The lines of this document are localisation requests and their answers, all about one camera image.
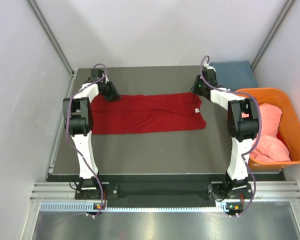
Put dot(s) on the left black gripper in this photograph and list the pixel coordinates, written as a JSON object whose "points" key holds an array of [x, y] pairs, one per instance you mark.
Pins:
{"points": [[113, 94]]}

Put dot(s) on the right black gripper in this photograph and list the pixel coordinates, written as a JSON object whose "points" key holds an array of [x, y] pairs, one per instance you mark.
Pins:
{"points": [[194, 88]]}

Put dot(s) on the red t shirt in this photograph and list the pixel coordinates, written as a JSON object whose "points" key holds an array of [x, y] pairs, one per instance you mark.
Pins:
{"points": [[140, 114]]}

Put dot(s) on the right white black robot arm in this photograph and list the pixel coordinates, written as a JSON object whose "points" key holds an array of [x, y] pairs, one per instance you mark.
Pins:
{"points": [[243, 125]]}

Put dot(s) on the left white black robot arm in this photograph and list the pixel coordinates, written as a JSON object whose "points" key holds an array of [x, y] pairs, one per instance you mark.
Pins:
{"points": [[79, 124]]}

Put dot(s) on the folded blue t shirt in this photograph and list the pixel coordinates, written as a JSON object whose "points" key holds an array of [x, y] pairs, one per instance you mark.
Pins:
{"points": [[235, 75]]}

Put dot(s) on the crumpled pink t shirt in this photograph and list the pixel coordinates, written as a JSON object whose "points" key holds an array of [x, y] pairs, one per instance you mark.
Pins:
{"points": [[270, 149]]}

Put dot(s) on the orange plastic bin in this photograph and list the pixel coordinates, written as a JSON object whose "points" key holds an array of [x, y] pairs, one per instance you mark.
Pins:
{"points": [[288, 128]]}

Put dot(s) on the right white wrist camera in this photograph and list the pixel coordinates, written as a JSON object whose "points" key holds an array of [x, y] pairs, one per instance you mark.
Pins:
{"points": [[208, 67]]}

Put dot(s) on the left aluminium frame post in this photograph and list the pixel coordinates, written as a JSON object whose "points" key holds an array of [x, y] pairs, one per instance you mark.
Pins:
{"points": [[33, 5]]}

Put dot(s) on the aluminium frame post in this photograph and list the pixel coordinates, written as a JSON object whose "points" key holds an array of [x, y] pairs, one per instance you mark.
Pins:
{"points": [[284, 12], [33, 5]]}

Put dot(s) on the right aluminium frame post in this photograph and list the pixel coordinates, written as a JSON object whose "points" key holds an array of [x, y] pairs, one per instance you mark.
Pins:
{"points": [[284, 12]]}

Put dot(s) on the grey slotted cable duct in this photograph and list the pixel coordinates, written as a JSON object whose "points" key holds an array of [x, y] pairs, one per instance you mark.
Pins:
{"points": [[94, 207]]}

